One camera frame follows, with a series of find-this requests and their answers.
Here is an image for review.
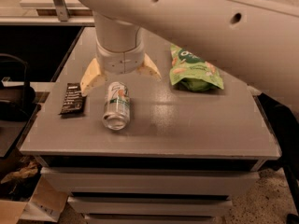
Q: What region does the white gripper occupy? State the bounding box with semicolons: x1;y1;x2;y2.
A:
80;42;162;96

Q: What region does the white 7up soda can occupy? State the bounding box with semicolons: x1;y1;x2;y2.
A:
102;82;130;131

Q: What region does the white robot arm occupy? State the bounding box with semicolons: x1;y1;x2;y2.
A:
79;0;299;111

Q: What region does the black snack bar wrapper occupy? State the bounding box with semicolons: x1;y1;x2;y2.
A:
60;83;86;115

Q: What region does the green dang snack bag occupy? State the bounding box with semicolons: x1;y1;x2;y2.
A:
169;44;224;92

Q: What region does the grey drawer cabinet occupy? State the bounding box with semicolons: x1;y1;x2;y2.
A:
21;28;279;224

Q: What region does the black chair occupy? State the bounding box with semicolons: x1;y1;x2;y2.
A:
0;53;40;158

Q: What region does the cardboard box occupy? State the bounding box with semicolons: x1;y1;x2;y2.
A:
0;177;68;224

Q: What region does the left metal shelf bracket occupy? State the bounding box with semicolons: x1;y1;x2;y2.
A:
53;0;69;21

